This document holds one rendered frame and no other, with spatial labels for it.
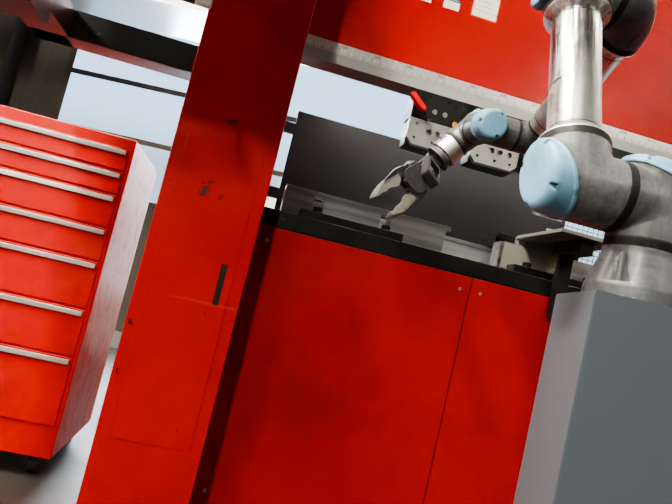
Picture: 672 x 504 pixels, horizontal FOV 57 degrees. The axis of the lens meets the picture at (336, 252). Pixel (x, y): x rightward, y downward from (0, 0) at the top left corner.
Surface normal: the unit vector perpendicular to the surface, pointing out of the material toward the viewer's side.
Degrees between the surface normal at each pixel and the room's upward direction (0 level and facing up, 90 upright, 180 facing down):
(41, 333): 90
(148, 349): 90
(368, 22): 90
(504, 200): 90
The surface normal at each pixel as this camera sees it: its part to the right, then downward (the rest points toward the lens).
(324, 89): -0.03, -0.10
